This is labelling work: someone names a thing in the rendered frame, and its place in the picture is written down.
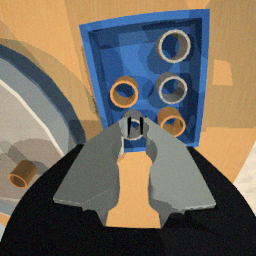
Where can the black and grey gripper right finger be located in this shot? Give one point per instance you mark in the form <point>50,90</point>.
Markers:
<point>181,180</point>

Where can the grey metal bushing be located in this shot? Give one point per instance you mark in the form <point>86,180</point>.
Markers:
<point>180,92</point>
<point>184,43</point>
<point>135,132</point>

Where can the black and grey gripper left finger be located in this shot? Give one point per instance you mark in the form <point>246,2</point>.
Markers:
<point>86,178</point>

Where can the bronze bushing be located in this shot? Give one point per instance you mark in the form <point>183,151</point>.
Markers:
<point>25,170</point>
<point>120,101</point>
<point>177,127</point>

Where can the blue crate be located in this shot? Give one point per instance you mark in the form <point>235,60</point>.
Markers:
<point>125,46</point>

